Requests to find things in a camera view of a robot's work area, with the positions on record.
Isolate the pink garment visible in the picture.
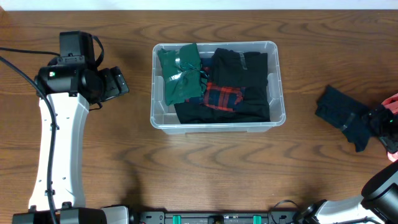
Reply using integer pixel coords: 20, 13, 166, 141
382, 93, 398, 162

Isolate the dark navy garment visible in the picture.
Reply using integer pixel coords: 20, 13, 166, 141
315, 85, 373, 152

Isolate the dark green garment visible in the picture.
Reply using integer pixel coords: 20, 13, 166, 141
157, 43, 208, 106

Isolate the black garment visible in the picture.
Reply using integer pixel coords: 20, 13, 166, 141
210, 48, 268, 88
174, 87, 271, 124

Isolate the red navy plaid garment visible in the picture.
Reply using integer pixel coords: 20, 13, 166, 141
183, 58, 246, 112

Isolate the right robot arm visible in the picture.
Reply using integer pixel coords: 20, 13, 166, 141
297, 102, 397, 223

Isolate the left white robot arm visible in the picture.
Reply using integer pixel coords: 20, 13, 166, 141
12, 31, 130, 223

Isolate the clear plastic storage bin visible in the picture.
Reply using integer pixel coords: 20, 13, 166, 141
150, 40, 286, 134

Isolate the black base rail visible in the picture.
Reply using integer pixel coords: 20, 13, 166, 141
12, 205, 299, 224

